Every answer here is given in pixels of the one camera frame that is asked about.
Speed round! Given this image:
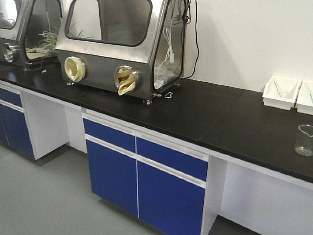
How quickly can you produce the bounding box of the clear glass beaker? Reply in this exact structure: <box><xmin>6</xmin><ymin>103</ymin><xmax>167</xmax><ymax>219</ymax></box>
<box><xmin>294</xmin><ymin>124</ymin><xmax>313</xmax><ymax>157</ymax></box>

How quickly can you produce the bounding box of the cream rubber glove right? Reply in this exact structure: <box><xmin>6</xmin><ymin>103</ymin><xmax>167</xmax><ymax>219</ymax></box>
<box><xmin>114</xmin><ymin>68</ymin><xmax>136</xmax><ymax>95</ymax></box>

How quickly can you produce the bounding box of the cream rubber glove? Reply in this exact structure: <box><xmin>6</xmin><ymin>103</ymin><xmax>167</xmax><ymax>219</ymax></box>
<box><xmin>64</xmin><ymin>56</ymin><xmax>86</xmax><ymax>82</ymax></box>
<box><xmin>114</xmin><ymin>68</ymin><xmax>136</xmax><ymax>95</ymax></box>

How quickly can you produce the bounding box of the blue cabinet door unit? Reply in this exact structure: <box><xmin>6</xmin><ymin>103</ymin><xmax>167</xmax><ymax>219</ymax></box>
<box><xmin>83</xmin><ymin>114</ymin><xmax>209</xmax><ymax>235</ymax></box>

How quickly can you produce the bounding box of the stainless steel glove box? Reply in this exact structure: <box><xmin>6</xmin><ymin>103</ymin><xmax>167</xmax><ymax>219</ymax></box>
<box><xmin>56</xmin><ymin>0</ymin><xmax>187</xmax><ymax>102</ymax></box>

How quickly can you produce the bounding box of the cream rubber glove left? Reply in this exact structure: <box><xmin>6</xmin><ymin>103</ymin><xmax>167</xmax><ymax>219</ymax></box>
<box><xmin>64</xmin><ymin>56</ymin><xmax>86</xmax><ymax>82</ymax></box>

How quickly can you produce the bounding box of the white plastic bin left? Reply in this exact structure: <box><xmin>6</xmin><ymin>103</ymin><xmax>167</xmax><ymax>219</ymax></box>
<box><xmin>262</xmin><ymin>76</ymin><xmax>302</xmax><ymax>111</ymax></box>

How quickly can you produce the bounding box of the white plastic bin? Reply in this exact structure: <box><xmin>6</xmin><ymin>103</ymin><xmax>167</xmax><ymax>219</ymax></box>
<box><xmin>262</xmin><ymin>76</ymin><xmax>302</xmax><ymax>111</ymax></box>
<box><xmin>295</xmin><ymin>81</ymin><xmax>313</xmax><ymax>115</ymax></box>

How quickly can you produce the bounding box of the green plant in box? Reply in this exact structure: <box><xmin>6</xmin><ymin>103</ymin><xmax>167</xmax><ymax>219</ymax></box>
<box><xmin>35</xmin><ymin>23</ymin><xmax>92</xmax><ymax>65</ymax></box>

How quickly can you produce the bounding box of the blue cabinet far left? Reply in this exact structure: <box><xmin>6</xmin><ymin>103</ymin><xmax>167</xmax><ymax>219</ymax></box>
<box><xmin>0</xmin><ymin>86</ymin><xmax>35</xmax><ymax>159</ymax></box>

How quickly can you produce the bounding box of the white plastic bin middle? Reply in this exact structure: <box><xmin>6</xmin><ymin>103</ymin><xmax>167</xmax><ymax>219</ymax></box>
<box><xmin>295</xmin><ymin>81</ymin><xmax>313</xmax><ymax>115</ymax></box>

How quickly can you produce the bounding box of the white cable inside box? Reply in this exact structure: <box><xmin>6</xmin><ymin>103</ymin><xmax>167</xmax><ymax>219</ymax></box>
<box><xmin>156</xmin><ymin>27</ymin><xmax>175</xmax><ymax>71</ymax></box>

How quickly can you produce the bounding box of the black power cable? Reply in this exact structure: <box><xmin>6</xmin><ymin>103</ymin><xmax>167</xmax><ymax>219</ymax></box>
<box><xmin>181</xmin><ymin>0</ymin><xmax>200</xmax><ymax>80</ymax></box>

